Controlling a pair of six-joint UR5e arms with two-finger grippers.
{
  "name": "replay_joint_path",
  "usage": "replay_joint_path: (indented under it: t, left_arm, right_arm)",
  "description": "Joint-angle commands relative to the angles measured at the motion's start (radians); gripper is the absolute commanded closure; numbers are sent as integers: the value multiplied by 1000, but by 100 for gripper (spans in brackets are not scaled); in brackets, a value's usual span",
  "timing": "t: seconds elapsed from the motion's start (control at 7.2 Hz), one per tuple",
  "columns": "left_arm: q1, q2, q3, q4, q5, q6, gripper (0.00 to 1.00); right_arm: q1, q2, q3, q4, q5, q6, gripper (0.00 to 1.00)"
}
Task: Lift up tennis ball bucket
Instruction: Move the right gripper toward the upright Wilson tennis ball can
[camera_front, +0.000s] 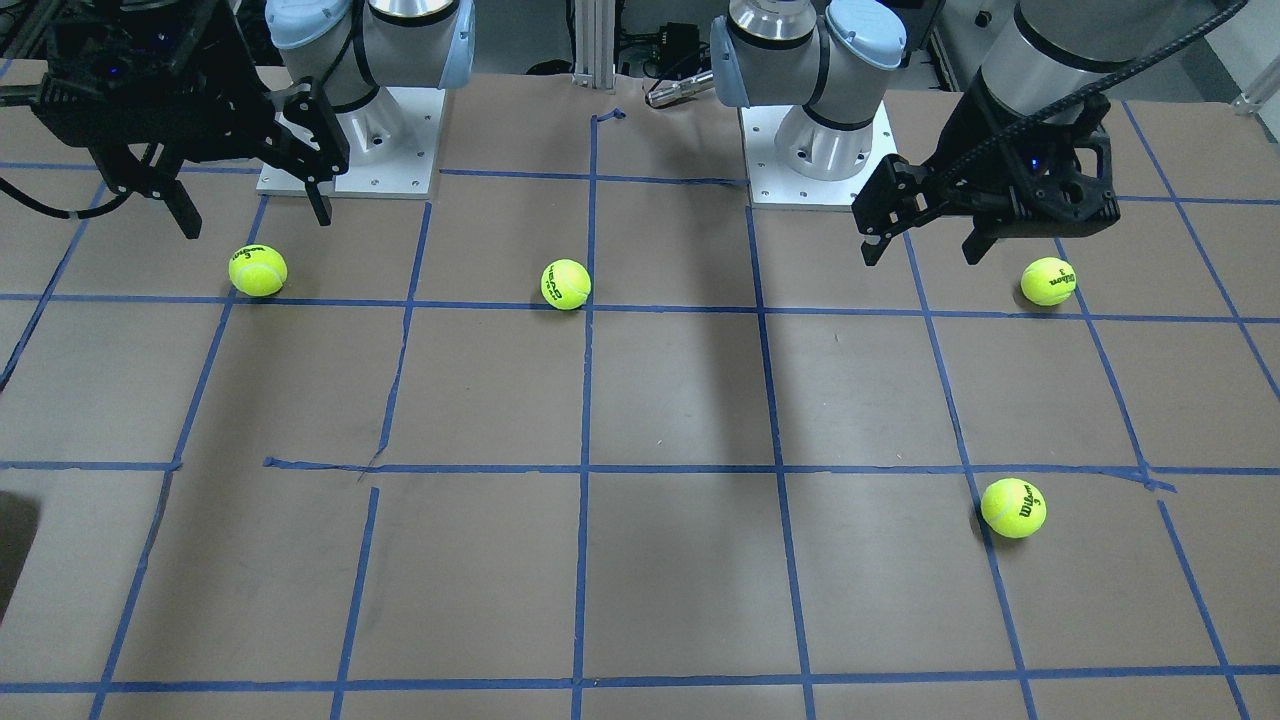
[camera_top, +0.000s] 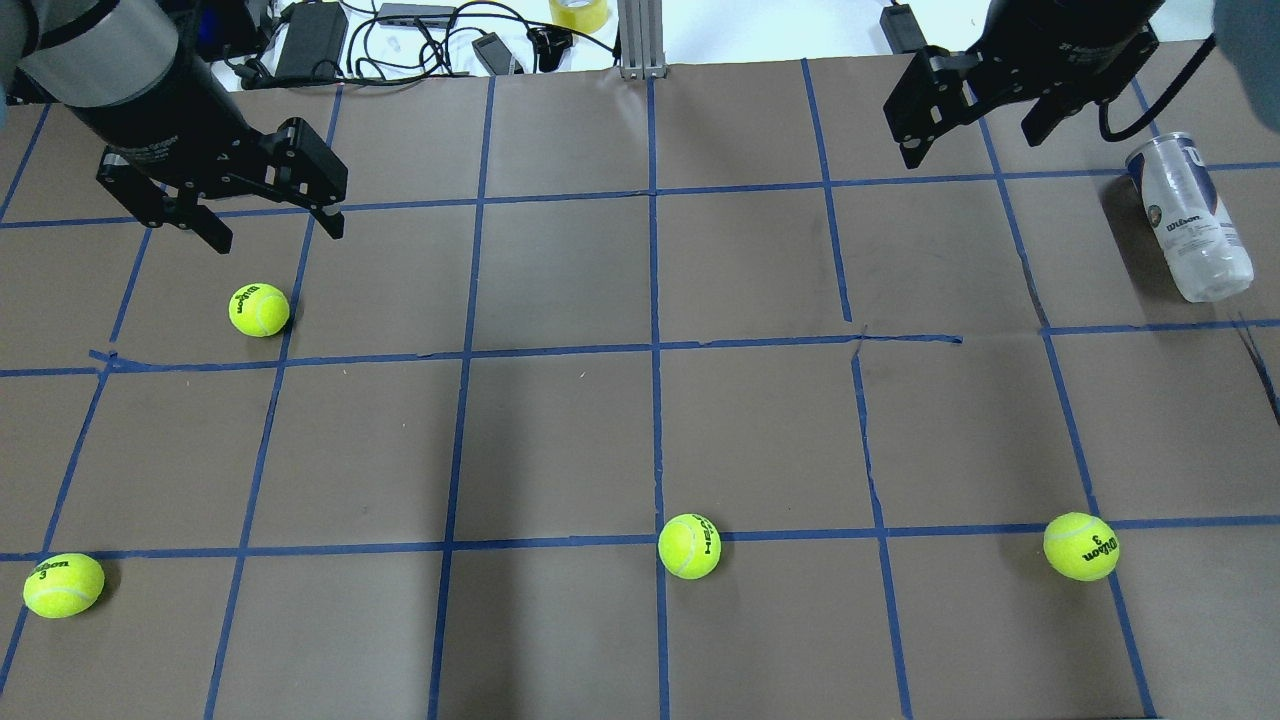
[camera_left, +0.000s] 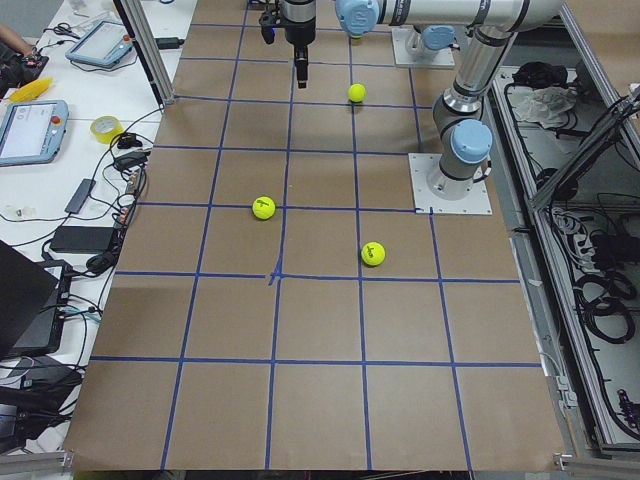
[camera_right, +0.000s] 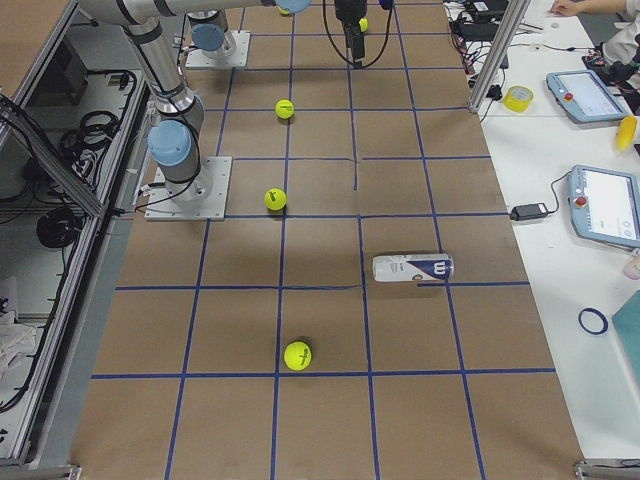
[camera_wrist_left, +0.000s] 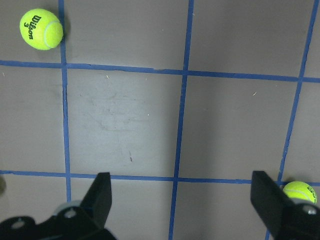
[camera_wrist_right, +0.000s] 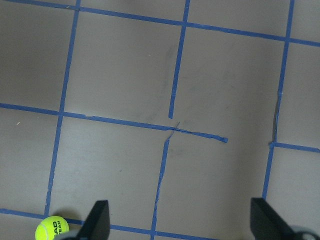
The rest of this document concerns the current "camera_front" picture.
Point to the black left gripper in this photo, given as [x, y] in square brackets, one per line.
[962, 140]

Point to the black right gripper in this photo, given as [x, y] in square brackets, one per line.
[232, 62]

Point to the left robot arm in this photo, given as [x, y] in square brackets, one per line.
[831, 68]

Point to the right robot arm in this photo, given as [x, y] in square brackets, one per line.
[353, 47]

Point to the tennis ball near left arm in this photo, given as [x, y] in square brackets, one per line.
[1048, 282]

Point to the tennis ball near base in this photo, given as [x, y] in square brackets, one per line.
[257, 271]

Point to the front Wilson tennis ball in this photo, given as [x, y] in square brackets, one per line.
[1013, 508]

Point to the centre tennis ball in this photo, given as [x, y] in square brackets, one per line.
[566, 284]

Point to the metal cylinder tool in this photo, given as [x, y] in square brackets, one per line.
[668, 92]

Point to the aluminium frame post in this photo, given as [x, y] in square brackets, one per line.
[594, 41]

